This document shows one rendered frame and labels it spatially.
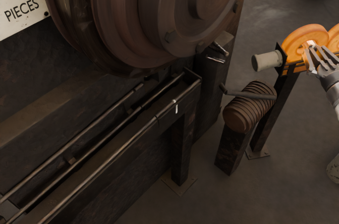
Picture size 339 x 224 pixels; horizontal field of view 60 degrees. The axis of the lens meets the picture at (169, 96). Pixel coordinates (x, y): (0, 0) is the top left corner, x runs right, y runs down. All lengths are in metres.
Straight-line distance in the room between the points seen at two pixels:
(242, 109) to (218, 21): 0.53
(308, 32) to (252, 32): 1.28
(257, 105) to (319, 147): 0.72
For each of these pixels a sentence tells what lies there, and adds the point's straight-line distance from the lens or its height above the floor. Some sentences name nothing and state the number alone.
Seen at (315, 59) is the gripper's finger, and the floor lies 0.74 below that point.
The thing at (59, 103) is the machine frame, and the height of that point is 0.87.
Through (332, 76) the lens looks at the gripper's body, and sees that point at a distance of 0.99.
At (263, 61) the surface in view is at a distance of 1.06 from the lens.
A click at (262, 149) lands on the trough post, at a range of 1.66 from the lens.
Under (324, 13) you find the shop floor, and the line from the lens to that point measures 2.71.
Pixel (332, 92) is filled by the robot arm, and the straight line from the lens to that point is 0.97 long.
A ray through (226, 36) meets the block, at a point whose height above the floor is 0.80.
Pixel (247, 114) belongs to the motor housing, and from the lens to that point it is 1.11.
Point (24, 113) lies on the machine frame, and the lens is 0.72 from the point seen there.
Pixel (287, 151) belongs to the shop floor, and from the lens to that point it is 1.71.
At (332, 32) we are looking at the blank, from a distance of 1.15.
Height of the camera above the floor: 1.40
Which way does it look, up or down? 51 degrees down
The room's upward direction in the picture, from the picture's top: straight up
